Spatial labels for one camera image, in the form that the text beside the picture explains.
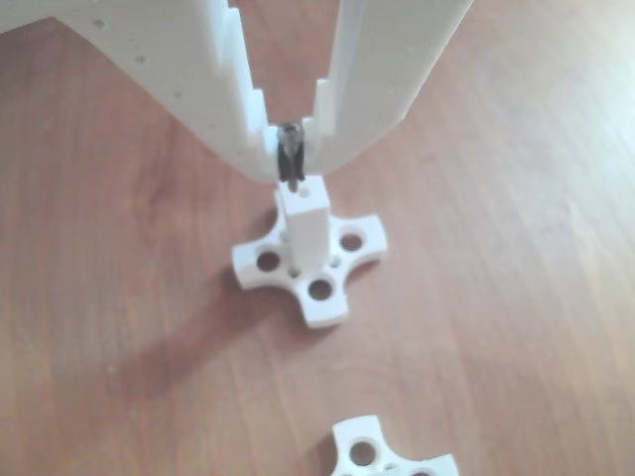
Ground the small metal screw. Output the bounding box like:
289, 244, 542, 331
276, 120, 306, 193

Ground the white cross-base post stand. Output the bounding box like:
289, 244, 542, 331
230, 177, 390, 330
329, 415, 460, 476

